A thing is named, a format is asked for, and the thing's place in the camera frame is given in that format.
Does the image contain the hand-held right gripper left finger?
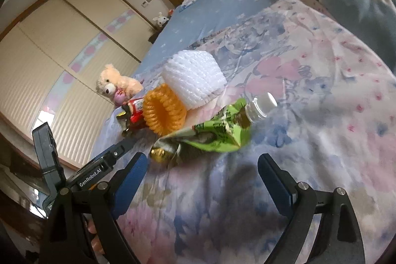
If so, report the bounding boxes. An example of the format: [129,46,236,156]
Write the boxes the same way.
[40,152,148,264]

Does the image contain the beige teddy bear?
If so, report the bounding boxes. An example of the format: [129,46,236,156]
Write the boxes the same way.
[96,64,144,107]

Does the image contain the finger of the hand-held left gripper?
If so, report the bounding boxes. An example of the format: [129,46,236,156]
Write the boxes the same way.
[114,137,138,160]

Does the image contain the green label plastic bottle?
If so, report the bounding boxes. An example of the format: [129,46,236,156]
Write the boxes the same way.
[150,92,278,166]

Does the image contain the white foam fruit net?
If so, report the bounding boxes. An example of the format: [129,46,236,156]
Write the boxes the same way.
[162,50,226,110]

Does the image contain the dark wooden nightstand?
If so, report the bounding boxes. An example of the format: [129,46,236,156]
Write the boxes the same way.
[148,26,164,45]

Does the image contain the pink floral bed sheet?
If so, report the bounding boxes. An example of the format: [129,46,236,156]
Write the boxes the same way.
[90,0,396,264]

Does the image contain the orange foam fruit net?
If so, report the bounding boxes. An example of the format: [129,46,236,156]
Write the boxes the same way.
[142,84,188,136]

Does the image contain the bed with blue sheet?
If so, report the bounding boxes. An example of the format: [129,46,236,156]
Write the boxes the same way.
[130,0,302,82]

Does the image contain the person's left hand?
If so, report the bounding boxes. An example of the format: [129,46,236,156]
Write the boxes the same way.
[87,216,107,255]

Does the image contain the cream sliding door wardrobe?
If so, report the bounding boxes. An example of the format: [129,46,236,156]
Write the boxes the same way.
[0,0,155,172]

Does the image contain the white rabbit plush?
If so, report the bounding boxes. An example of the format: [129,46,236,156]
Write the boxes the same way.
[153,12,169,28]

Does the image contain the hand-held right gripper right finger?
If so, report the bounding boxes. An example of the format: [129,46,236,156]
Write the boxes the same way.
[257,153,366,264]

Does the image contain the red orange snack wrapper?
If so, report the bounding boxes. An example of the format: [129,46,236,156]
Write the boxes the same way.
[117,98,149,138]

